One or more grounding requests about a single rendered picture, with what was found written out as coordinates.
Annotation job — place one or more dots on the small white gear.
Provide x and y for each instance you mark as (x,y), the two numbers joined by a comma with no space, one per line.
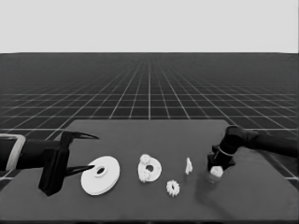
(216,171)
(143,177)
(170,188)
(142,159)

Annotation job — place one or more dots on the small white T-shaped piece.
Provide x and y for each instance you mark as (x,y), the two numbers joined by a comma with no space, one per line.
(188,167)

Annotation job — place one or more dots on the large thick white disc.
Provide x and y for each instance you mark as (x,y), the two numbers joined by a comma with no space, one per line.
(109,180)

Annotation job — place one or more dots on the white round carrier with pins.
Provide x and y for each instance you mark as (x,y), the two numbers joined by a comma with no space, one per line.
(156,169)

